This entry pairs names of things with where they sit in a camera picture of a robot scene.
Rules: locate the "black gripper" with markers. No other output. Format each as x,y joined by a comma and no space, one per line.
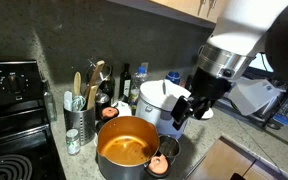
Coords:
210,85

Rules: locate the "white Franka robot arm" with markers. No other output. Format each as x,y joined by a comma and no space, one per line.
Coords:
244,26

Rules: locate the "white plate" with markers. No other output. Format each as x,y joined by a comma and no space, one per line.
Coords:
205,114

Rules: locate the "white rice cooker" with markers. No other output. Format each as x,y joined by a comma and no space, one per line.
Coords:
157,100

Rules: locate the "small steel cup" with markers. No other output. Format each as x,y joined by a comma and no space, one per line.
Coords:
169,146

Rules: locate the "wooden board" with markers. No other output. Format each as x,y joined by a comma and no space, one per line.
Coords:
227,163

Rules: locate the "toaster oven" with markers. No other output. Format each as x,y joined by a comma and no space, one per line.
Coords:
270,106

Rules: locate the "plastic water bottle blue cap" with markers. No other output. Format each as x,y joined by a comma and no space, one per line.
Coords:
138,81

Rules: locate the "dark pepper mill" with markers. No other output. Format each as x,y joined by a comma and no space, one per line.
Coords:
108,88

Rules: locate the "wine glass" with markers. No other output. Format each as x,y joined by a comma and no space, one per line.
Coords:
106,70

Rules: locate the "short wooden spatula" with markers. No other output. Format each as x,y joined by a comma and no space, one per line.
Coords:
92,96

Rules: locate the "perforated steel utensil holder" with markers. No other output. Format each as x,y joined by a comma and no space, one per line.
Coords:
80,125

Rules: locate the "teal whisk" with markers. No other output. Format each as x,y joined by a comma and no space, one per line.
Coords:
78,103

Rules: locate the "wooden spoon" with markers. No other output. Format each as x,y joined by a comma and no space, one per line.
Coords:
77,83

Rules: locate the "small glass spice jar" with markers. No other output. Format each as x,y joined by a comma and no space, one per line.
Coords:
73,143

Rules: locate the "white plastic spatula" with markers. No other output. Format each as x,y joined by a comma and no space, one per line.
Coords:
68,100

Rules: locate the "clear glass bottle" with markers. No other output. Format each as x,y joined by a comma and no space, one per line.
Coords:
50,105

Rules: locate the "black electric stove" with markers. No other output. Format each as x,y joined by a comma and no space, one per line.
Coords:
14,126

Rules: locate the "wooden wall cabinet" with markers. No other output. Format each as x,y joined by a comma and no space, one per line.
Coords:
187,8

